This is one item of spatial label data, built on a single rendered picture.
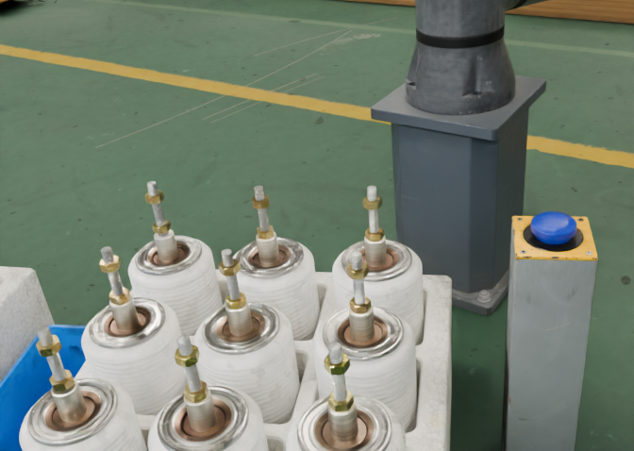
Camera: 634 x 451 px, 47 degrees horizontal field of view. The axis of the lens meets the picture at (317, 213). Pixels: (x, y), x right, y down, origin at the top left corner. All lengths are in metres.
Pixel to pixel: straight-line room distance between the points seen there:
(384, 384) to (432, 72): 0.46
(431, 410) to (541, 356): 0.12
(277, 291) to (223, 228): 0.60
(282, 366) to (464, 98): 0.45
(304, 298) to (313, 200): 0.63
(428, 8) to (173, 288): 0.47
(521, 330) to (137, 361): 0.37
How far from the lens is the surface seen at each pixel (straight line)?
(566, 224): 0.69
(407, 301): 0.76
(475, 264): 1.08
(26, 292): 1.02
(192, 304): 0.83
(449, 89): 0.97
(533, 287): 0.69
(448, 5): 0.95
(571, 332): 0.73
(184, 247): 0.84
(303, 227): 1.32
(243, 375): 0.69
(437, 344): 0.78
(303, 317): 0.80
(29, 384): 1.00
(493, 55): 0.99
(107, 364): 0.73
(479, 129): 0.95
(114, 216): 1.48
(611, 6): 2.37
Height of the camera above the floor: 0.70
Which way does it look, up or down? 31 degrees down
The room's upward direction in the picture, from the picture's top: 6 degrees counter-clockwise
